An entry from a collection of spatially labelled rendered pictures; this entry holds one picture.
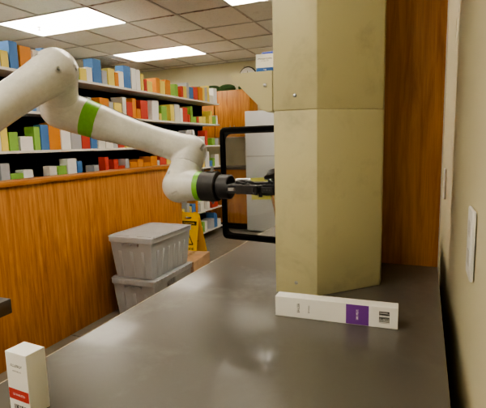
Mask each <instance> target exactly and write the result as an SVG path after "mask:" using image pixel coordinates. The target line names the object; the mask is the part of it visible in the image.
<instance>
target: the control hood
mask: <svg viewBox="0 0 486 408"><path fill-rule="evenodd" d="M231 77H232V80H233V81H234V82H235V83H236V84H237V85H238V86H239V87H240V88H241V89H242V90H243V91H244V92H245V93H246V94H247V95H248V96H249V97H250V98H251V99H252V100H253V101H254V102H255V103H256V104H257V105H258V106H259V107H260V108H261V109H262V110H263V111H266V112H269V113H274V73H273V70H267V71H258V72H249V73H240V74H232V75H231Z"/></svg>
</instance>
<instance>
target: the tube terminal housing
mask: <svg viewBox="0 0 486 408"><path fill-rule="evenodd" d="M272 16H273V73H274V140H275V253H276V291H283V292H291V293H300V294H308V295H327V294H331V293H336V292H341V291H349V290H354V289H359V288H363V287H371V286H376V285H380V282H381V272H382V195H383V156H384V117H385V111H384V109H385V77H386V0H272Z"/></svg>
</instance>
